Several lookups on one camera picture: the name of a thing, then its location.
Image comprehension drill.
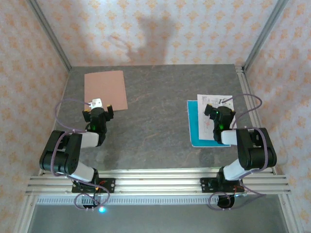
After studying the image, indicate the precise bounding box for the white printed paper sheet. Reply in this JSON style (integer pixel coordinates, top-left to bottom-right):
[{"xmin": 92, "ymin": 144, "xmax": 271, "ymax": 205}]
[{"xmin": 196, "ymin": 94, "xmax": 237, "ymax": 141}]

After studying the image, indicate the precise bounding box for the blue printed paper sheet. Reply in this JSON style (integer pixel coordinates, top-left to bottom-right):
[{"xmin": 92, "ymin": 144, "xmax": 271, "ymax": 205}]
[{"xmin": 186, "ymin": 100, "xmax": 231, "ymax": 148}]

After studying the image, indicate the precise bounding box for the pink paper folder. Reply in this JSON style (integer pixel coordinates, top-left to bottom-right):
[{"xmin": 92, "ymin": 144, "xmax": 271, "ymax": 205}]
[{"xmin": 84, "ymin": 70, "xmax": 129, "ymax": 112}]

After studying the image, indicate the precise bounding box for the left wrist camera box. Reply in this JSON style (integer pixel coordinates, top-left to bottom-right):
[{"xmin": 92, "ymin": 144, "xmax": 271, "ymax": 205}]
[{"xmin": 87, "ymin": 98, "xmax": 104, "ymax": 109}]

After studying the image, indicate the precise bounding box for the aluminium side rail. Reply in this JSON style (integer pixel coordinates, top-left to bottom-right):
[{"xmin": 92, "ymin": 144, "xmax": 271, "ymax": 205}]
[{"xmin": 235, "ymin": 64, "xmax": 276, "ymax": 174}]

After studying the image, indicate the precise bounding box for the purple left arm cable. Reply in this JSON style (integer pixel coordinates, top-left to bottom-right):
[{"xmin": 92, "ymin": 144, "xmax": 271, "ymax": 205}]
[{"xmin": 52, "ymin": 99, "xmax": 110, "ymax": 211}]

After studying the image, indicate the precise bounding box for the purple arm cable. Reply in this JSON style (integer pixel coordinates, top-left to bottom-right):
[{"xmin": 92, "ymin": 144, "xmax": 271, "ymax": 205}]
[
  {"xmin": 52, "ymin": 99, "xmax": 110, "ymax": 211},
  {"xmin": 208, "ymin": 94, "xmax": 269, "ymax": 211}
]

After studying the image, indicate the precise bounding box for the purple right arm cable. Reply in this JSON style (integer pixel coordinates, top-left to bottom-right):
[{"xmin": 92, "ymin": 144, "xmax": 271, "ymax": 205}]
[{"xmin": 208, "ymin": 94, "xmax": 269, "ymax": 211}]

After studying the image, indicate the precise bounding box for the aluminium mounting rail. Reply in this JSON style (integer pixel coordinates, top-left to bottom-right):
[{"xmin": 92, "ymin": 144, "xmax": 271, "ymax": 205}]
[{"xmin": 25, "ymin": 169, "xmax": 292, "ymax": 196}]

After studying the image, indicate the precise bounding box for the aluminium frame post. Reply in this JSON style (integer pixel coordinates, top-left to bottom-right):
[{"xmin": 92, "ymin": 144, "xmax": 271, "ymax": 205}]
[
  {"xmin": 28, "ymin": 0, "xmax": 72, "ymax": 71},
  {"xmin": 242, "ymin": 0, "xmax": 290, "ymax": 71}
]

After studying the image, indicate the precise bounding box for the slotted grey cable duct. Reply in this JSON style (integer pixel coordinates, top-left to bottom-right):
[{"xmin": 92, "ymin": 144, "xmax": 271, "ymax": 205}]
[{"xmin": 36, "ymin": 197, "xmax": 243, "ymax": 206}]

